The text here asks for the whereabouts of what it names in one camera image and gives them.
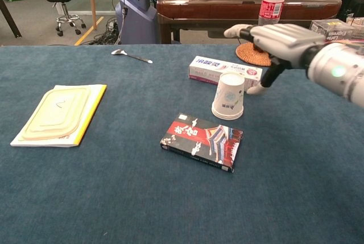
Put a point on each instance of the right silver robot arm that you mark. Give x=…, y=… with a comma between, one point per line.
x=338, y=70

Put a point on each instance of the cream plastic container lid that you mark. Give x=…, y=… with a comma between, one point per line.
x=57, y=113

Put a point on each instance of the round woven rattan coaster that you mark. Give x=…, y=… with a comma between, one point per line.
x=251, y=57

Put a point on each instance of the white plastic basket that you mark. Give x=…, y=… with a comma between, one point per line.
x=358, y=26

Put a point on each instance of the black swivel stool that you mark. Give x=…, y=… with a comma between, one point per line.
x=64, y=5

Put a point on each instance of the brown mahjong table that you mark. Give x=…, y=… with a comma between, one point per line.
x=216, y=10

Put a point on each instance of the black red illustrated book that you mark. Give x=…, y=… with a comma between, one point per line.
x=202, y=141

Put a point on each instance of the white book with yellow spine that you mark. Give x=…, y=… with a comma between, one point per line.
x=94, y=107

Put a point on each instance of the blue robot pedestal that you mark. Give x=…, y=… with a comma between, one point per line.
x=136, y=8

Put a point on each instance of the clear coffee capsule box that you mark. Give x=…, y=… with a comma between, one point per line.
x=332, y=29

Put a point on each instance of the metal spoon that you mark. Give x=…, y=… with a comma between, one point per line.
x=130, y=55

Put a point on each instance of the white pink toothpaste box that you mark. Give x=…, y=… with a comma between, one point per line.
x=204, y=70

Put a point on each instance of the white floral paper cup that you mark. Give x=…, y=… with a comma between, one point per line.
x=229, y=96

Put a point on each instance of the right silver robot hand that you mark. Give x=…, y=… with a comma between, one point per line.
x=284, y=39

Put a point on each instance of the black slanted table leg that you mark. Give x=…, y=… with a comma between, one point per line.
x=8, y=16

